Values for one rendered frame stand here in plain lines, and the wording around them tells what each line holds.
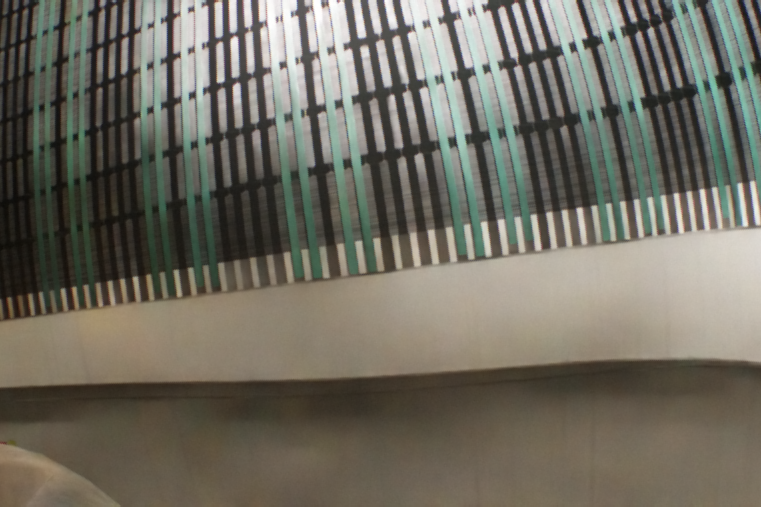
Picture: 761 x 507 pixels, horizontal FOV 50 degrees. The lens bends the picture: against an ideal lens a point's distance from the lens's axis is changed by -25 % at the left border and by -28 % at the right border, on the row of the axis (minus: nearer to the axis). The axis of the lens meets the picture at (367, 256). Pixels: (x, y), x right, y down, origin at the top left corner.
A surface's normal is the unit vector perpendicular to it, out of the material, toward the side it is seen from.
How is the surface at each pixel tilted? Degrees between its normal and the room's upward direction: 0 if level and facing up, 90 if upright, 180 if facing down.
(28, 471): 73
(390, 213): 90
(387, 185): 90
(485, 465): 90
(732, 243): 90
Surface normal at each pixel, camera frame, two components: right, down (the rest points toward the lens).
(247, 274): 0.87, -0.12
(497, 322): -0.77, 0.11
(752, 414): -0.94, 0.14
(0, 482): 0.06, -0.29
